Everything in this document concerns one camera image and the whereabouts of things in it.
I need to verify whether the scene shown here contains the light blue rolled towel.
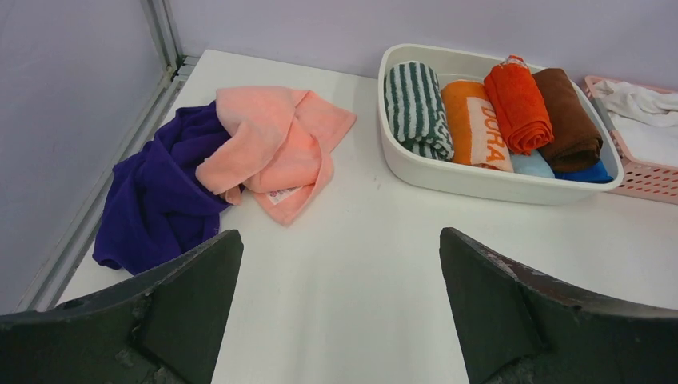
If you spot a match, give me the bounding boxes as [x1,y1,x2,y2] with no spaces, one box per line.
[510,150,555,178]

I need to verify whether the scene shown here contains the white cloth in basket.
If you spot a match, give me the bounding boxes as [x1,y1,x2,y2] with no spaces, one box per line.
[594,80,677,168]

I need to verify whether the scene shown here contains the purple towel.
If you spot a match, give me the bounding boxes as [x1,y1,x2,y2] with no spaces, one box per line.
[93,103,230,275]

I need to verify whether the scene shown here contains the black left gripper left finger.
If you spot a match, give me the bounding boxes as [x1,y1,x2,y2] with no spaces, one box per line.
[1,230,244,383]

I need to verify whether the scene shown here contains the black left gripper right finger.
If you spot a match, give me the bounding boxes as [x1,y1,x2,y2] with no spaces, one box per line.
[439,228,677,383]

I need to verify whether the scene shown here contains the aluminium frame post left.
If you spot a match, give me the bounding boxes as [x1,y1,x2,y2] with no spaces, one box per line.
[140,0,185,72]

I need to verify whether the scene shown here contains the pink plastic basket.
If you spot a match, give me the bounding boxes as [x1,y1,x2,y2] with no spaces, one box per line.
[583,75,677,205]

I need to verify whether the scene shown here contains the brown rolled towel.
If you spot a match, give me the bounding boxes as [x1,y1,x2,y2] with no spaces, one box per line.
[533,68,603,173]

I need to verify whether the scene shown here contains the green white striped rolled towel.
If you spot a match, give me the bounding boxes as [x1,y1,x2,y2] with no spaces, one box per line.
[384,61,454,162]

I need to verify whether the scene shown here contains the red orange rolled towel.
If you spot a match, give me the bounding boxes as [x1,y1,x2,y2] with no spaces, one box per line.
[484,55,554,155]

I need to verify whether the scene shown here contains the orange white lettered rolled towel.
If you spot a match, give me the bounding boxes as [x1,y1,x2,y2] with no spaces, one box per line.
[441,80,514,173]

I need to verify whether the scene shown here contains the pink towel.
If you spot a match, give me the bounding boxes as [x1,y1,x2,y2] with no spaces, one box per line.
[196,86,357,226]

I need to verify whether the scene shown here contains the white plastic tub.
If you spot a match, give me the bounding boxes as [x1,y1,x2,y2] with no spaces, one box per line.
[377,43,624,206]

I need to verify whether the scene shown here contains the dark blue rolled towel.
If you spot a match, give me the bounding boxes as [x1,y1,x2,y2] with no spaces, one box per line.
[553,161,614,184]

